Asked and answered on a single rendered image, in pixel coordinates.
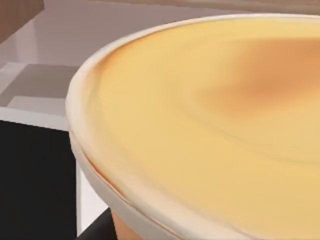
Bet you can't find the wooden cupboard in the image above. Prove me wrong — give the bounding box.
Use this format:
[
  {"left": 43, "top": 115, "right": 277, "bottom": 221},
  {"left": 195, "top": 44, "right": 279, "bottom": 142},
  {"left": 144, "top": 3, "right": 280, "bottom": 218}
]
[{"left": 0, "top": 0, "right": 45, "bottom": 45}]

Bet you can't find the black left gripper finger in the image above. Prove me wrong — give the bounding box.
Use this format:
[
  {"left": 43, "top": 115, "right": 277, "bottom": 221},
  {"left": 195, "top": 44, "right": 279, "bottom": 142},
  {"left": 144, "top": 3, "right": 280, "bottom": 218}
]
[{"left": 74, "top": 207, "right": 118, "bottom": 240}]

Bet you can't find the orange cup with cream rim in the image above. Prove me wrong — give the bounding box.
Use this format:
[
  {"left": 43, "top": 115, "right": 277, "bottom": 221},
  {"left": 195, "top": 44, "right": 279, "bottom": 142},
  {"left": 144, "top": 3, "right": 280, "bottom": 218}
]
[{"left": 65, "top": 13, "right": 320, "bottom": 240}]

